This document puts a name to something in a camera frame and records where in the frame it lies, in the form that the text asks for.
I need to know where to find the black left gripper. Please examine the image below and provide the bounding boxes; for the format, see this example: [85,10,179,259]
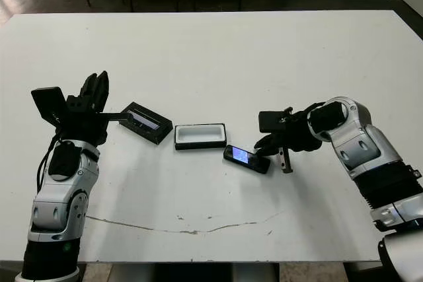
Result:
[54,70,133,147]

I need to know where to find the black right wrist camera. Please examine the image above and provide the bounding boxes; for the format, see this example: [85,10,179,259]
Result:
[258,110,288,133]

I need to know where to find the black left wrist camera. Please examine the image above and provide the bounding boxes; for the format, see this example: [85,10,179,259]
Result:
[31,87,67,121]

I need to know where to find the black box base white lining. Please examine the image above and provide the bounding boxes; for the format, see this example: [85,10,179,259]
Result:
[173,122,228,151]

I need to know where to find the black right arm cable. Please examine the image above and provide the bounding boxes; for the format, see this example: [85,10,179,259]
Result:
[305,102,328,114]

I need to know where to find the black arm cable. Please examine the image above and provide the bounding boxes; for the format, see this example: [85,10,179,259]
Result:
[35,129,67,197]
[305,102,328,114]

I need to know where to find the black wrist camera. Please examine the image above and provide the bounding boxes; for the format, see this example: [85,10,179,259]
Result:
[31,87,67,121]
[258,110,288,133]

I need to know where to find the black box lid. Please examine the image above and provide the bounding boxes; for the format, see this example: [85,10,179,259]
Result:
[118,101,174,146]

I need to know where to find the grey robot torso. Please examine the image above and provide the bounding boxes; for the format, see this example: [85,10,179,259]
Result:
[114,263,282,282]

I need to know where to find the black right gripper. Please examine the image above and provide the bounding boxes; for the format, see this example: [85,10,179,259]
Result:
[254,106,322,174]

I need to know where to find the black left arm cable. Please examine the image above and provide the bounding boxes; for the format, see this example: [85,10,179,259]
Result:
[35,129,67,197]

